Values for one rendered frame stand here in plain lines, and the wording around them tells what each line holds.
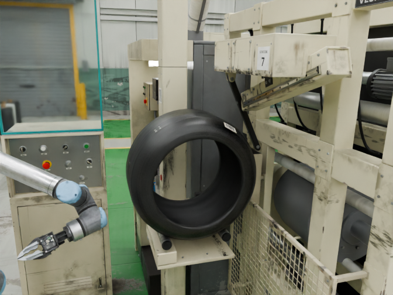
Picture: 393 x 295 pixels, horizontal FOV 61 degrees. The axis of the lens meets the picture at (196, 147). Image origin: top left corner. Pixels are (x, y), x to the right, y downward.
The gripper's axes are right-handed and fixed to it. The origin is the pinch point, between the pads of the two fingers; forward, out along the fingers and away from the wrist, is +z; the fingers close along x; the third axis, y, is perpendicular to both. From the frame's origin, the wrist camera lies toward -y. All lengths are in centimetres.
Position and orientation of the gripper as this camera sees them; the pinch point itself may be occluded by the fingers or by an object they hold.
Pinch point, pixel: (20, 257)
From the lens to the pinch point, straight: 161.1
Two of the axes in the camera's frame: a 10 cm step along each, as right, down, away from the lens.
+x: 4.7, 8.7, -1.3
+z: -7.7, 3.4, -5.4
